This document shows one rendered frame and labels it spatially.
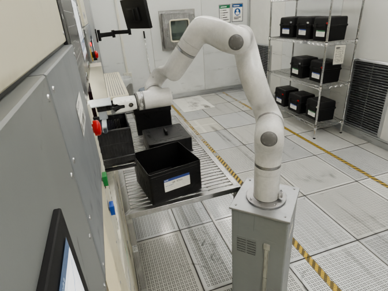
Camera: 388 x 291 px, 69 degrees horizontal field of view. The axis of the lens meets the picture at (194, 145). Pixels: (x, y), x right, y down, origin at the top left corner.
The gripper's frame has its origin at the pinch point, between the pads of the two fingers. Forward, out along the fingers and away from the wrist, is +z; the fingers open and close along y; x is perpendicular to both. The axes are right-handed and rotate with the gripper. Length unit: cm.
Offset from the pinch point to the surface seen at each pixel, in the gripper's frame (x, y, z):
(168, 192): -44, -12, -23
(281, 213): -49, -41, -67
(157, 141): -39, 40, -28
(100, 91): 3.4, 14.9, -0.6
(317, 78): -50, 167, -256
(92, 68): 14.2, 14.8, 0.8
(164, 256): -125, 27, -20
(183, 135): -39, 40, -46
